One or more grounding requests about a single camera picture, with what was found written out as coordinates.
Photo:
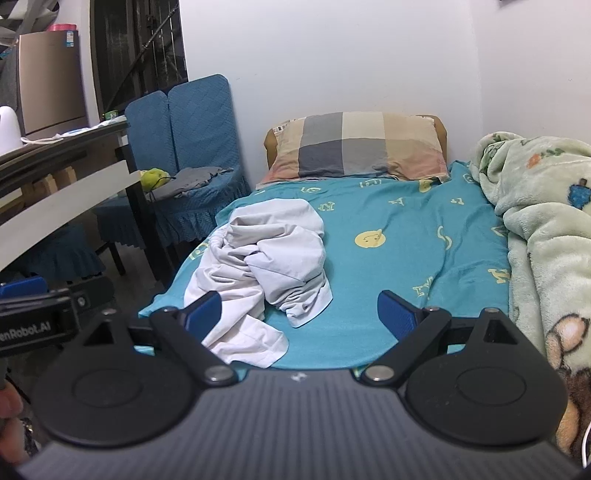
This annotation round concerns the white t-shirt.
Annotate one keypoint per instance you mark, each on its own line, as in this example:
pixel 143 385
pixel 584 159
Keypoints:
pixel 277 258

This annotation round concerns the yellow-green plush toy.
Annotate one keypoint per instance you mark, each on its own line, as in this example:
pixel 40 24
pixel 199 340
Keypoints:
pixel 152 179

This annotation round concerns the plaid pillow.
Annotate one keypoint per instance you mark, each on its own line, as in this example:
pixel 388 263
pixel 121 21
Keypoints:
pixel 351 143

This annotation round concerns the dark window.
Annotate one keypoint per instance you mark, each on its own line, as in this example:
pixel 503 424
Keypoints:
pixel 138 46

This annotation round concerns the white rounded appliance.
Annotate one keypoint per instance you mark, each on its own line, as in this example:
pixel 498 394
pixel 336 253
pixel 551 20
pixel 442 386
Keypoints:
pixel 9 129

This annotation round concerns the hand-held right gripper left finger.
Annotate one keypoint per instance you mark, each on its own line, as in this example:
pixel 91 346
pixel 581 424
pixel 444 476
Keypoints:
pixel 203 314

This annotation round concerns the gold refrigerator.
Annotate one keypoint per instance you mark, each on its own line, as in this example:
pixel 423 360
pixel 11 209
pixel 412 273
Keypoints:
pixel 51 83

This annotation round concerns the teal printed bed sheet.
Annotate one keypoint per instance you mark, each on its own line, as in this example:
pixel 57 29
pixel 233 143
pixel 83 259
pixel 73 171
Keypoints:
pixel 392 207

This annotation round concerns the pink lid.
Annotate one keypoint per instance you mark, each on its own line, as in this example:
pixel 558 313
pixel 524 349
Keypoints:
pixel 63 27

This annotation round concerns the person's left hand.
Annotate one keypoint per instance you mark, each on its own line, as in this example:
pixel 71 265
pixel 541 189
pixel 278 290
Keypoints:
pixel 10 406

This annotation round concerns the small green can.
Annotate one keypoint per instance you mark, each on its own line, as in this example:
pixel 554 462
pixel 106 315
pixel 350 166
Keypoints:
pixel 110 115

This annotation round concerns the green fleece printed blanket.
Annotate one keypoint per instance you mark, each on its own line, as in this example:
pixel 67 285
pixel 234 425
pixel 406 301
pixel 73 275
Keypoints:
pixel 545 221

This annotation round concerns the brown cushion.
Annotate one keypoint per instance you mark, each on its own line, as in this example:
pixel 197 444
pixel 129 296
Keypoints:
pixel 270 147

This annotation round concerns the blue covered chair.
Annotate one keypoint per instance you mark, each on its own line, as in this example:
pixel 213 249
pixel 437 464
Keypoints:
pixel 60 254
pixel 147 120
pixel 203 120

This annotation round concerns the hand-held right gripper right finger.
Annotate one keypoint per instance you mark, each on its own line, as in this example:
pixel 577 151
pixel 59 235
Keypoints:
pixel 397 314

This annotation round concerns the white and blue papers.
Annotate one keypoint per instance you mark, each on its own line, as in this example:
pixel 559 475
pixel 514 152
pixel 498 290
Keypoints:
pixel 92 129

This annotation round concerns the grey cloth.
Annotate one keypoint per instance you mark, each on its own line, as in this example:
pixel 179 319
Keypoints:
pixel 194 177

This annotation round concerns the dark table with white edge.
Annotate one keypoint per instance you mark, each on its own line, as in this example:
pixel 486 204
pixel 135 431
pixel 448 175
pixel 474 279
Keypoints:
pixel 69 203

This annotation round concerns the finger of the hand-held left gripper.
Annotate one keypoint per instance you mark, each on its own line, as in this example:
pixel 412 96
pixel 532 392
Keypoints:
pixel 92 295
pixel 23 286

